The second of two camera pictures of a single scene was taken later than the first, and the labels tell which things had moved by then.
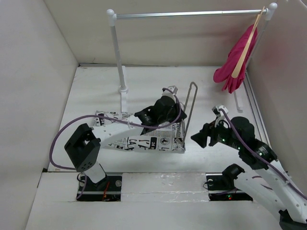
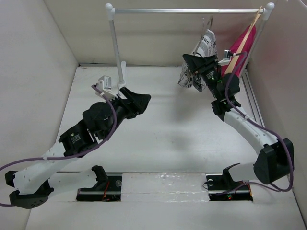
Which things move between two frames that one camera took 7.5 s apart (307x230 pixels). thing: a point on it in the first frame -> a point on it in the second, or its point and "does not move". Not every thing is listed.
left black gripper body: (173, 114) -> (122, 109)
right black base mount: (220, 189) does not move
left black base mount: (107, 189) does not move
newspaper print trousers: (171, 137) -> (206, 46)
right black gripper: (200, 138) -> (196, 63)
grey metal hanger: (192, 107) -> (204, 35)
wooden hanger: (236, 71) -> (242, 42)
